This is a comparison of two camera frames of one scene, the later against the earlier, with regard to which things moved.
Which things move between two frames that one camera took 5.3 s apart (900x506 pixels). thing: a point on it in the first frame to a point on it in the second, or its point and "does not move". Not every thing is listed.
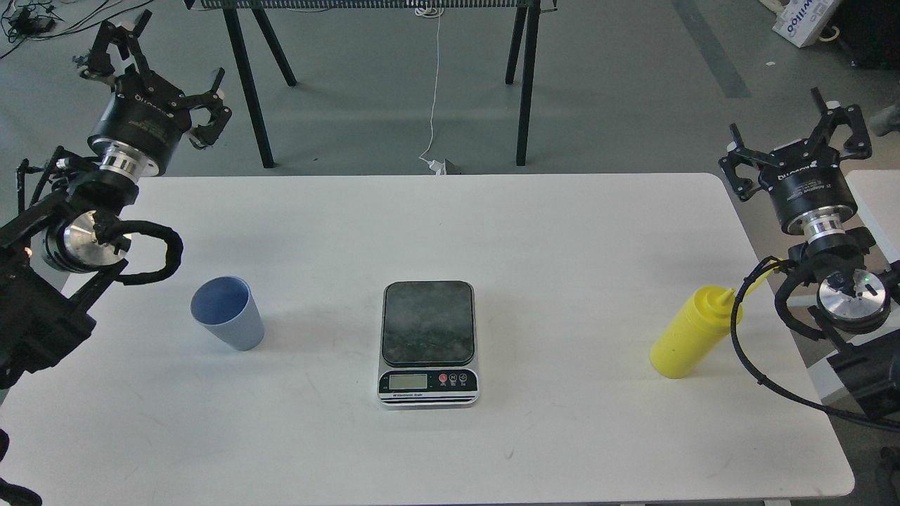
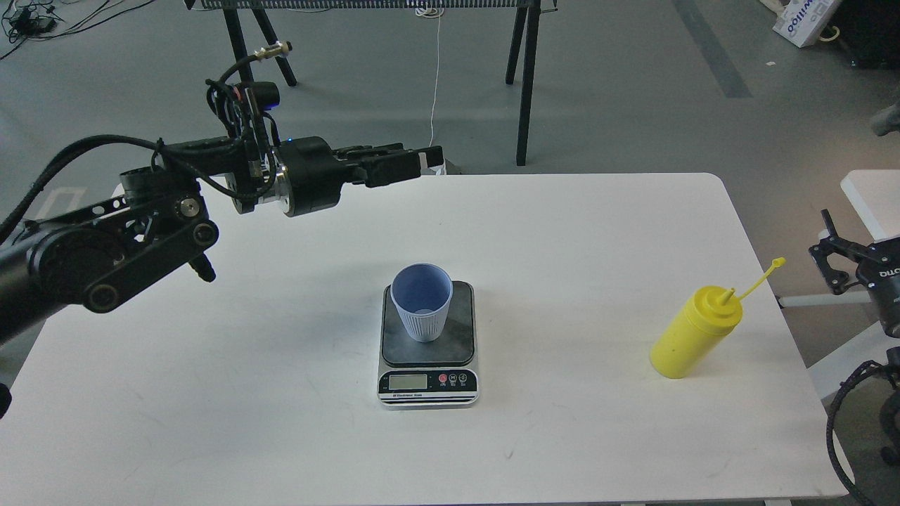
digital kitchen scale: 428,352 does not move
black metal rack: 530,42 does not move
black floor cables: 38,20 does not move
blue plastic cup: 227,306 to 422,292
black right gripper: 810,193 to 878,269
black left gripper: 140,125 to 310,174
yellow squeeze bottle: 705,318 does not move
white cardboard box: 800,20 does not move
